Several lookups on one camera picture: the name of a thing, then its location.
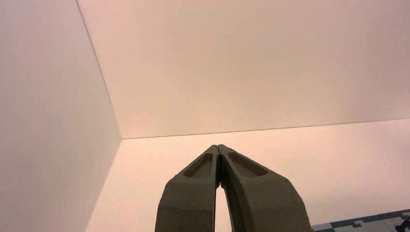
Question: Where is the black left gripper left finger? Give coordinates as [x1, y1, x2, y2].
[154, 145, 221, 232]

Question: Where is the blue grey modular control box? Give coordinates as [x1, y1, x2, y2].
[311, 209, 410, 232]

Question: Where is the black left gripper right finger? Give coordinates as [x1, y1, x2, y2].
[218, 145, 313, 232]

